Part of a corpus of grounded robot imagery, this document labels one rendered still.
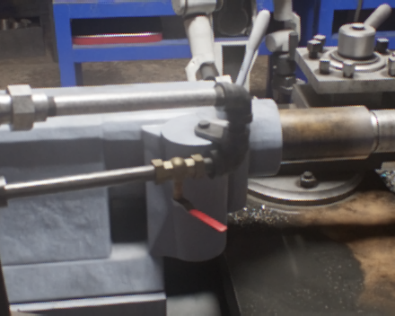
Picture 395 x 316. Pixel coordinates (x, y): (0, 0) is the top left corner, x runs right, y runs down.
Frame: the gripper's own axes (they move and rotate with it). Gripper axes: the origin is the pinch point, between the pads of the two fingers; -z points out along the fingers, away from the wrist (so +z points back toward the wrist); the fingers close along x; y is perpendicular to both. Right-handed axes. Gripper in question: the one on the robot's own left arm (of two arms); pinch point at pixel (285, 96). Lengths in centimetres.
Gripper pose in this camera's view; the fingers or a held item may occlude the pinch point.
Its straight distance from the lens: 244.4
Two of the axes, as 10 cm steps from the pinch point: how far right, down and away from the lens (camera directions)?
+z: -0.9, -8.6, -5.0
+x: 5.8, 3.6, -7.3
